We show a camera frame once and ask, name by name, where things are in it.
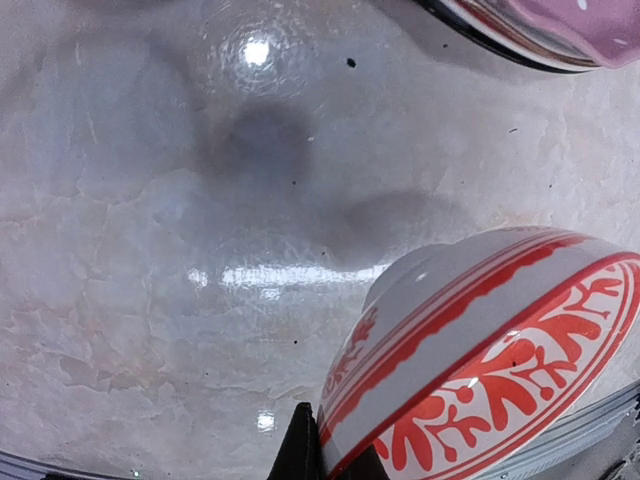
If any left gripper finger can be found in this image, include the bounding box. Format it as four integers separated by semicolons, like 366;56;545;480
269;402;325;480

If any red white small bowl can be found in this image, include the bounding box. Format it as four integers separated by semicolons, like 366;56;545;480
317;226;639;479

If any black striped rim plate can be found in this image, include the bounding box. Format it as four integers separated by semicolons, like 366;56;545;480
418;0;574;74

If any red polka dot plate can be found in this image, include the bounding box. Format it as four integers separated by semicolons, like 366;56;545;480
458;1;639;69

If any light blue flower plate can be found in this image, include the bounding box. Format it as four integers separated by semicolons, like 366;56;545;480
442;1;601;73

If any aluminium front rail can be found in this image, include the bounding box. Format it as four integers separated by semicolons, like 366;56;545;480
479;382;639;479

